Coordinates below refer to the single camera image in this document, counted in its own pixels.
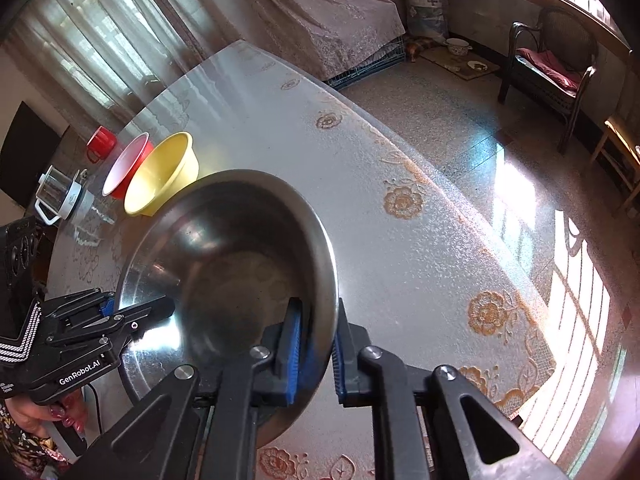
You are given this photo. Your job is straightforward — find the patterned sack on floor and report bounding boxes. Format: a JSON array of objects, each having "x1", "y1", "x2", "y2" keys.
[{"x1": 405, "y1": 0, "x2": 448, "y2": 44}]

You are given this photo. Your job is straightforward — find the black wall television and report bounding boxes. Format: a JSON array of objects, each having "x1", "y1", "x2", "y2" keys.
[{"x1": 0, "y1": 102, "x2": 61, "y2": 209}]

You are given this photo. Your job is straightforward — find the red plastic bowl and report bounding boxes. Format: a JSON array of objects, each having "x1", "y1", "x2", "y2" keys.
[{"x1": 102, "y1": 132, "x2": 154, "y2": 200}]

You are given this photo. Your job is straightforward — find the stainless steel bowl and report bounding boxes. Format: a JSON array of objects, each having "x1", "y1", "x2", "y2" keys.
[{"x1": 116, "y1": 169, "x2": 338, "y2": 445}]

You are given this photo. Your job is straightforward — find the beige window curtain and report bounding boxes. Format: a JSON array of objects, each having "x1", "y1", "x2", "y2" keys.
[{"x1": 1, "y1": 0, "x2": 405, "y2": 133}]

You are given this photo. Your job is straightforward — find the wooden chair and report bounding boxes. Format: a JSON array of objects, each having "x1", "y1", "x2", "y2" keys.
[{"x1": 589, "y1": 112, "x2": 639, "y2": 212}]

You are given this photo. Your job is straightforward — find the red mug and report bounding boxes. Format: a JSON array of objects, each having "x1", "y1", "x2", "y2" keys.
[{"x1": 86, "y1": 126, "x2": 117, "y2": 164}]

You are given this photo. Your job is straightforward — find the yellow plastic bowl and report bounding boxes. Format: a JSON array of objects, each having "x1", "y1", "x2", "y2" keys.
[{"x1": 124, "y1": 132, "x2": 200, "y2": 217}]

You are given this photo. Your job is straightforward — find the small white floor pot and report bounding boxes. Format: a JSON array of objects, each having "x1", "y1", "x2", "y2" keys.
[{"x1": 446, "y1": 38, "x2": 473, "y2": 56}]

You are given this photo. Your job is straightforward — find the left hand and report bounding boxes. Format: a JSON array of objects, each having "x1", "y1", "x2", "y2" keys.
[{"x1": 4, "y1": 390, "x2": 87, "y2": 439}]

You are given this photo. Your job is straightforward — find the white glass electric kettle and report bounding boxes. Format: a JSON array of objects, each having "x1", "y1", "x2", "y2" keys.
[{"x1": 34, "y1": 166, "x2": 96, "y2": 226}]

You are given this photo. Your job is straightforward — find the lace floral tablecloth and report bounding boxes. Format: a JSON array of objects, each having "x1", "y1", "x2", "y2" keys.
[{"x1": 46, "y1": 39, "x2": 559, "y2": 480}]

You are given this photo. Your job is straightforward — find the dark wooden armchair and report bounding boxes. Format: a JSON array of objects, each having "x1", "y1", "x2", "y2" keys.
[{"x1": 498, "y1": 6, "x2": 599, "y2": 154}]

